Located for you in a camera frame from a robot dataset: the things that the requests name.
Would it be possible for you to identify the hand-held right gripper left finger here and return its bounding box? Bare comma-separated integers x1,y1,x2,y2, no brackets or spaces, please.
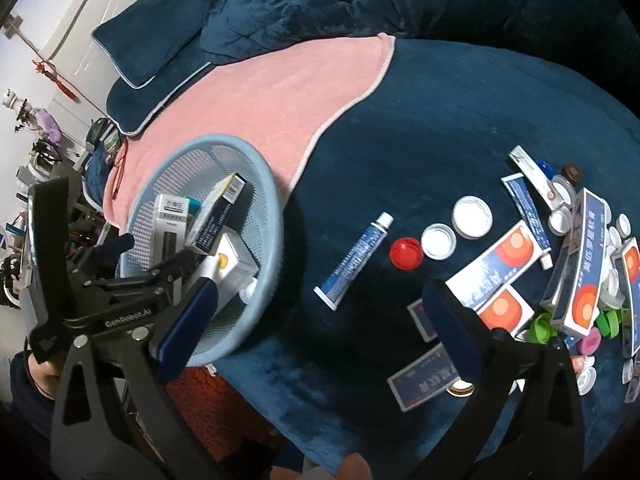
50,277,223,480

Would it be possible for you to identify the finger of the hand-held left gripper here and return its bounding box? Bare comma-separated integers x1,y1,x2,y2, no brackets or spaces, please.
75,232,137,281
147,247,211,312

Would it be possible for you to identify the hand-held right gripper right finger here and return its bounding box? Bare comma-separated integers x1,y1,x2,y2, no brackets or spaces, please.
410,280,585,480

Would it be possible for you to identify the blue mesh basket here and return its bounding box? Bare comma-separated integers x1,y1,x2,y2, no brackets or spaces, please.
117,133,287,367

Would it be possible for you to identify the white box yellow dot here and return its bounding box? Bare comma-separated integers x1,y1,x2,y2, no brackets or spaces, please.
200,232,261,302

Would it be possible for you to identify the blue patterned ointment tube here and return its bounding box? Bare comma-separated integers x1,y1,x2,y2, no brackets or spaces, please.
501,174,554,269

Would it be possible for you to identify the long blue orange medicine box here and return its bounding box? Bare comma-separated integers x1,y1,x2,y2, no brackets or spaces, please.
539,187,610,338

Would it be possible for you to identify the person's left forearm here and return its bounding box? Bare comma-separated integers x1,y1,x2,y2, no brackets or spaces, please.
7,352,58,443

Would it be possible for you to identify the person's left hand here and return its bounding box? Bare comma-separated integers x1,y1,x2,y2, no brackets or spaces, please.
30,359,64,402

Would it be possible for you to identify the grey white box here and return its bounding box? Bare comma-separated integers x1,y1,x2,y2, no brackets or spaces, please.
152,194,202,263

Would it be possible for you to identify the dark barcode box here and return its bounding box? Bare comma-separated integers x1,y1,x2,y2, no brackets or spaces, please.
185,172,249,256

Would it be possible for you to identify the red patterned cloth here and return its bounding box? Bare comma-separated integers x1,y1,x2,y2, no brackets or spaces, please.
165,362,281,461

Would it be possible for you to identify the red bottle cap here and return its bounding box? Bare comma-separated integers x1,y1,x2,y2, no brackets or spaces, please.
390,237,425,271

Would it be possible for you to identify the small white jar lid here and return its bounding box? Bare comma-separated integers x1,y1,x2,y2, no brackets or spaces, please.
421,223,457,261

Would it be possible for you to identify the dark patterned bag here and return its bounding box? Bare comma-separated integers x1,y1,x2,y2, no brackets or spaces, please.
84,117,128,206

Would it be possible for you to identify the large white jar lid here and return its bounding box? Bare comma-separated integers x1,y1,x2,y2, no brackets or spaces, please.
452,196,493,240

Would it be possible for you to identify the purple cloth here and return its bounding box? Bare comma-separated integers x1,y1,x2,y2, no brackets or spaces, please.
37,112,63,146

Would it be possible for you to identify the dark blue piped pillow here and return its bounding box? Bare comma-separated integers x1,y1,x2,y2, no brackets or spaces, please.
91,7,226,88
105,60,216,136

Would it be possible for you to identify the pile of bottle caps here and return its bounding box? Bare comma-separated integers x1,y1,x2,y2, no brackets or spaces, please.
520,159,640,406

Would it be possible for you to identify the red tassel ornament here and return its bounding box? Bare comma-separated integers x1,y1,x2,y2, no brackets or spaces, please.
10,15,108,111

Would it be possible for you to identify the pink towel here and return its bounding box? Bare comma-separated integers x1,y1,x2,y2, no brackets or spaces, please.
102,32,397,233

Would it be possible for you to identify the white green ointment tube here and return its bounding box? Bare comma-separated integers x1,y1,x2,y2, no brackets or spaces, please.
509,146,558,201

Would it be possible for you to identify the dark blue bedspread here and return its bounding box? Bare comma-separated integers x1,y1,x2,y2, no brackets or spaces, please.
215,37,640,480

